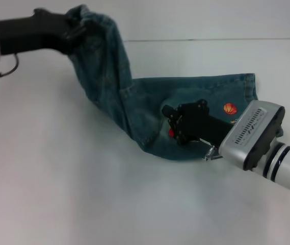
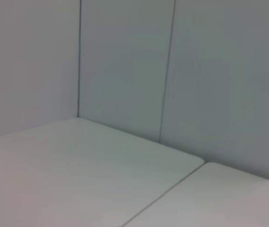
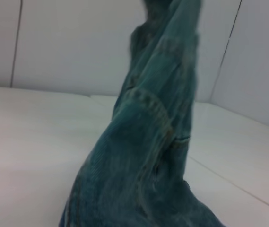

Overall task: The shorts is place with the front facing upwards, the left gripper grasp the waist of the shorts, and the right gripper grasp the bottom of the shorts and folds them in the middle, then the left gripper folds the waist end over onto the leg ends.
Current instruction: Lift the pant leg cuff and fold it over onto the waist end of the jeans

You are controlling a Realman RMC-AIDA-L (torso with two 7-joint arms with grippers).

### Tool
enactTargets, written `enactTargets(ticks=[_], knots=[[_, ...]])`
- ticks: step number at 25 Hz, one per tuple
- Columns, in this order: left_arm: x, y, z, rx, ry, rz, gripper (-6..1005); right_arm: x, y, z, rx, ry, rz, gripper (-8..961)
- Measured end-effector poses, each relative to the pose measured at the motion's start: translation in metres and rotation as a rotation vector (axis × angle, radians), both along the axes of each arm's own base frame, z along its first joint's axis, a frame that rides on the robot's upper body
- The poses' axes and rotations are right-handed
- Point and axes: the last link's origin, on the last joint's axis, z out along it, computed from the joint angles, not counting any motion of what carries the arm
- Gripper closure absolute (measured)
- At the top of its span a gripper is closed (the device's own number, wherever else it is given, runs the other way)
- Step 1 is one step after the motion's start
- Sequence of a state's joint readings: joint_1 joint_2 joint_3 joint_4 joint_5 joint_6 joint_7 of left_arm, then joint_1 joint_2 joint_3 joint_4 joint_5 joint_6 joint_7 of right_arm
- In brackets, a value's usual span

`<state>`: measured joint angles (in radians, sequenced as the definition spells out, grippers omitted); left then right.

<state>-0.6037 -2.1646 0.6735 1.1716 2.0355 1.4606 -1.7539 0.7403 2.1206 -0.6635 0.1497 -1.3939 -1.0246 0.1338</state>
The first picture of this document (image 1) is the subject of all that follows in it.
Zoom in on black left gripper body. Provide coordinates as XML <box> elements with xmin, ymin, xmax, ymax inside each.
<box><xmin>0</xmin><ymin>8</ymin><xmax>72</xmax><ymax>56</ymax></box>

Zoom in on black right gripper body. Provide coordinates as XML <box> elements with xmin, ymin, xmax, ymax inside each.
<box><xmin>177</xmin><ymin>99</ymin><xmax>234</xmax><ymax>148</ymax></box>

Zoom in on blue denim shorts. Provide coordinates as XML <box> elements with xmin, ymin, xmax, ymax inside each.
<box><xmin>65</xmin><ymin>4</ymin><xmax>260</xmax><ymax>162</ymax></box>

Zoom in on small silver metal bracket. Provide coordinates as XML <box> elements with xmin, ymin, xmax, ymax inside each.
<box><xmin>201</xmin><ymin>139</ymin><xmax>223</xmax><ymax>163</ymax></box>

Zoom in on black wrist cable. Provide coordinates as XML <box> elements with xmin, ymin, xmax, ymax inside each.
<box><xmin>0</xmin><ymin>54</ymin><xmax>20</xmax><ymax>82</ymax></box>

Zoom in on silver vented wrist camera box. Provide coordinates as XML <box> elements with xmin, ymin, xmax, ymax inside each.
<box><xmin>218</xmin><ymin>100</ymin><xmax>286</xmax><ymax>172</ymax></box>

